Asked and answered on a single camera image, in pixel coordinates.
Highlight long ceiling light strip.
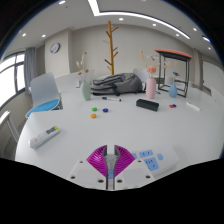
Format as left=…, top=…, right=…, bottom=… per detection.
left=87, top=0, right=191, bottom=40

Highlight white remote control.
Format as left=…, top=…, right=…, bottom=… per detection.
left=28, top=125, right=62, bottom=150

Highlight grey backpack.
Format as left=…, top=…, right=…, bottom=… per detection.
left=90, top=72, right=145, bottom=97

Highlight pink vase with flowers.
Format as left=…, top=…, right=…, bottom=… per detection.
left=139, top=50, right=159, bottom=100

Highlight white power strip blue sockets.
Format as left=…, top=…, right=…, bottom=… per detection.
left=131, top=146, right=180, bottom=177

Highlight black marker pen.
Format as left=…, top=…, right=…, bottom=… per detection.
left=101, top=96, right=122, bottom=103

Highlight small clear white charger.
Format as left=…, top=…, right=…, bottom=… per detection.
left=105, top=153, right=117, bottom=181

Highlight blue vase with flowers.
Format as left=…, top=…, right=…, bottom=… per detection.
left=164, top=59, right=181, bottom=98

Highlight whiteboard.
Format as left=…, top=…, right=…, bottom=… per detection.
left=202, top=60, right=224, bottom=93

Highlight window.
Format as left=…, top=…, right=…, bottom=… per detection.
left=0, top=51, right=27, bottom=108

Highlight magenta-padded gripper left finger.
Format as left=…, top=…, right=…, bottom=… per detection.
left=67, top=144, right=108, bottom=191

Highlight black rectangular case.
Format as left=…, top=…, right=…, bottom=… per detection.
left=135, top=98, right=160, bottom=112

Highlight round ceiling spotlights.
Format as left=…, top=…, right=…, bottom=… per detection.
left=21, top=0, right=201, bottom=38

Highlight round wall clock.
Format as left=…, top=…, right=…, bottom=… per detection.
left=49, top=42, right=61, bottom=54

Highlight green vase with dried flowers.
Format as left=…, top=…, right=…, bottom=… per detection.
left=75, top=51, right=92, bottom=102

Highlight black frame orange top stool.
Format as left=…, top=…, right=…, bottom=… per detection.
left=154, top=48, right=193, bottom=98

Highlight grey curtain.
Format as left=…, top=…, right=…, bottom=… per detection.
left=23, top=46, right=37, bottom=86

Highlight wooden coat rack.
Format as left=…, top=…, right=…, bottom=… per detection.
left=103, top=20, right=120, bottom=76

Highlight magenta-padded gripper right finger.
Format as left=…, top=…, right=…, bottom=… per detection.
left=114, top=144, right=156, bottom=192

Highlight white chair with blue seat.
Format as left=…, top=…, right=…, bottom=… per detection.
left=25, top=72, right=63, bottom=118

